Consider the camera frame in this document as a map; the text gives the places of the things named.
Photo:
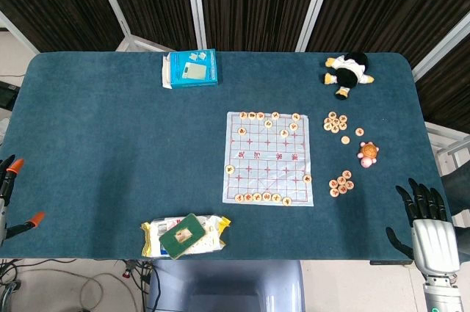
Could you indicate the white Chinese chess board mat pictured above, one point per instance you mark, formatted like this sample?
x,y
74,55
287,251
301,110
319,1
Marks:
x,y
268,158

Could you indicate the black electronic device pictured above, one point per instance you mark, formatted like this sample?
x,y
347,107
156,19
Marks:
x,y
6,96

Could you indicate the teal felt table mat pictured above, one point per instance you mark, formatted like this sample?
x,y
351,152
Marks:
x,y
110,143

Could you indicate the green yellow scouring sponge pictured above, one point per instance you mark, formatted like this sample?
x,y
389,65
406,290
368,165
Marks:
x,y
172,242

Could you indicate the pink orange turtle toy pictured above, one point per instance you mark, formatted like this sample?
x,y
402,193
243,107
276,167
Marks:
x,y
368,152

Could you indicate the blank round wooden chess piece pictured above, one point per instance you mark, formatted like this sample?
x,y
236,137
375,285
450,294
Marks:
x,y
345,139

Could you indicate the white yellow wipes pack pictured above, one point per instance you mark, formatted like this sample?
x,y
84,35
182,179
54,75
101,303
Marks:
x,y
213,238

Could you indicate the blue cardboard scale box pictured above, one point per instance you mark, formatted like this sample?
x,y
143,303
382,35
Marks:
x,y
192,69

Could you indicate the red black connector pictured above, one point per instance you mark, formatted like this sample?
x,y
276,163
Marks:
x,y
127,272

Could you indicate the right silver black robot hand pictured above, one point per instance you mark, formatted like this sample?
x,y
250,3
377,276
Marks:
x,y
435,246

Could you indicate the white metal rack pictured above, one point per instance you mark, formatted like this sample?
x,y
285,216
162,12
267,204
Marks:
x,y
446,136

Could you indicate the dark grey fabric bundle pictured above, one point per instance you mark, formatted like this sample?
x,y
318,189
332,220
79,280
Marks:
x,y
457,191

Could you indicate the blue-grey robot torso cover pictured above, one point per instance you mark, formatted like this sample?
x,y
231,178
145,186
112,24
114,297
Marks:
x,y
227,286

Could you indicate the left orange-tipped robot hand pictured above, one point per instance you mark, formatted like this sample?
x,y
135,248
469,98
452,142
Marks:
x,y
16,167

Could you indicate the white partition base foot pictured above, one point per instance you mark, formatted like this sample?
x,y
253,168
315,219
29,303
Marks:
x,y
141,43

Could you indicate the black white penguin plush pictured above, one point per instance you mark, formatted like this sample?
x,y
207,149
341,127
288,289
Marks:
x,y
349,73

